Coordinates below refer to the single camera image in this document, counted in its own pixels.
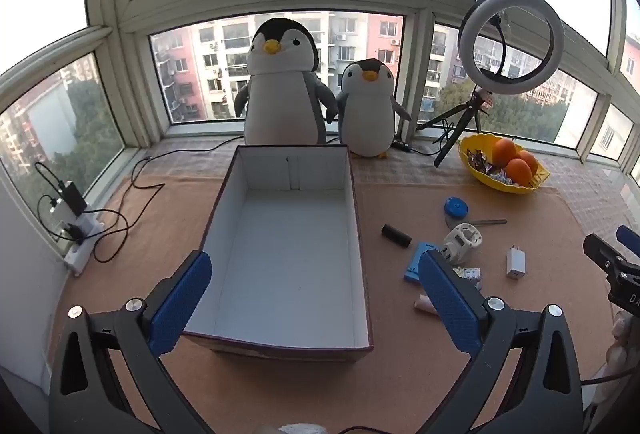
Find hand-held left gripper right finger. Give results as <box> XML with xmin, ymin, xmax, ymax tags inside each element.
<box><xmin>417</xmin><ymin>249</ymin><xmax>585</xmax><ymax>434</ymax></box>

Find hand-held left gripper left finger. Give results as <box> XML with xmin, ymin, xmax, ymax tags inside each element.
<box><xmin>49</xmin><ymin>250</ymin><xmax>213</xmax><ymax>434</ymax></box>

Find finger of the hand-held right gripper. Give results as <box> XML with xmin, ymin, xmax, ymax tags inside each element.
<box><xmin>583</xmin><ymin>234</ymin><xmax>630</xmax><ymax>282</ymax></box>
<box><xmin>616</xmin><ymin>225</ymin><xmax>640</xmax><ymax>259</ymax></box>

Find patterned white lighter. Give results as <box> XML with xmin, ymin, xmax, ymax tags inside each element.
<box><xmin>452</xmin><ymin>265</ymin><xmax>482</xmax><ymax>290</ymax></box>

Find blue phone stand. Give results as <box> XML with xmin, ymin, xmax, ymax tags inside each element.
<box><xmin>404</xmin><ymin>241</ymin><xmax>446</xmax><ymax>283</ymax></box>

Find white plug-in device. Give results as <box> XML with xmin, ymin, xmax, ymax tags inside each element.
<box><xmin>442</xmin><ymin>223</ymin><xmax>483</xmax><ymax>265</ymax></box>

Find white charger adapter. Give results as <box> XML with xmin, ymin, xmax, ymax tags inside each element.
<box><xmin>505</xmin><ymin>245</ymin><xmax>527</xmax><ymax>279</ymax></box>

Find small black cylinder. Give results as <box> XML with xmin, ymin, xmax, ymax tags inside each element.
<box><xmin>381</xmin><ymin>224</ymin><xmax>413</xmax><ymax>248</ymax></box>

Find white-lined cardboard box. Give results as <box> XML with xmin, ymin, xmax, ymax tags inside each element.
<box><xmin>182</xmin><ymin>144</ymin><xmax>375</xmax><ymax>365</ymax></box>

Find person's right hand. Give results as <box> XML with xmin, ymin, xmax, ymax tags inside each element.
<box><xmin>606</xmin><ymin>309</ymin><xmax>640</xmax><ymax>367</ymax></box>

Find brown mat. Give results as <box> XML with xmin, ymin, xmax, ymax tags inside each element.
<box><xmin>47</xmin><ymin>174</ymin><xmax>621</xmax><ymax>434</ymax></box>

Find white power strip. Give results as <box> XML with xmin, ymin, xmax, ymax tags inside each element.
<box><xmin>59</xmin><ymin>211</ymin><xmax>106</xmax><ymax>277</ymax></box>

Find yellow fruit bowl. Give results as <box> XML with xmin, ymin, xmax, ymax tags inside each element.
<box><xmin>458</xmin><ymin>133</ymin><xmax>551</xmax><ymax>194</ymax></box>

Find checkered cloth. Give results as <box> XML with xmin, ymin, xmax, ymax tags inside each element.
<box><xmin>125</xmin><ymin>136</ymin><xmax>640</xmax><ymax>235</ymax></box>

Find pile of wrapped candies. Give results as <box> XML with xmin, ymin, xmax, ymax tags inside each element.
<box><xmin>467</xmin><ymin>151</ymin><xmax>506</xmax><ymax>185</ymax></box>

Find white charger block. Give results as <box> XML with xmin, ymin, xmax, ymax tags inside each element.
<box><xmin>50</xmin><ymin>199</ymin><xmax>76</xmax><ymax>225</ymax></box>

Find small penguin plush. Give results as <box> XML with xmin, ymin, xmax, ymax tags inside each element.
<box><xmin>336</xmin><ymin>59</ymin><xmax>412</xmax><ymax>159</ymax></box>

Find large penguin plush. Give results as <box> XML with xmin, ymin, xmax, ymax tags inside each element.
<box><xmin>234</xmin><ymin>17</ymin><xmax>339</xmax><ymax>146</ymax></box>

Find long black cable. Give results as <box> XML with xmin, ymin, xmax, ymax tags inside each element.
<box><xmin>91</xmin><ymin>135</ymin><xmax>251</xmax><ymax>264</ymax></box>

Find short black cable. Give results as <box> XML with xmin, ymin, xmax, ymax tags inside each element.
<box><xmin>34</xmin><ymin>161</ymin><xmax>68</xmax><ymax>215</ymax></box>

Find white ring light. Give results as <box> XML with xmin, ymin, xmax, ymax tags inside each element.
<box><xmin>458</xmin><ymin>0</ymin><xmax>566</xmax><ymax>96</ymax></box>

